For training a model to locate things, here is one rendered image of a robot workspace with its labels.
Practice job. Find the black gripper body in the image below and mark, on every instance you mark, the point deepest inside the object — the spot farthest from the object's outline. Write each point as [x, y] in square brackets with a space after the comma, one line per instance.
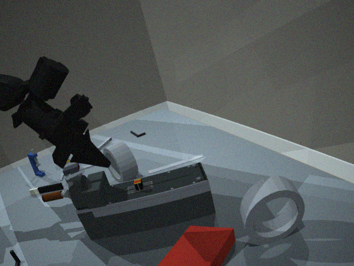
[65, 141]

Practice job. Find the grey cylinder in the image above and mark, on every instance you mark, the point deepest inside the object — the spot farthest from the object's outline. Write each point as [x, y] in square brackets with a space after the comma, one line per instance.
[261, 193]
[123, 165]

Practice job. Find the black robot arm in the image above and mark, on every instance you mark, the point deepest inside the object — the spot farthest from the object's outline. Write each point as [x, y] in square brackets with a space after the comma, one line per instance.
[43, 85]

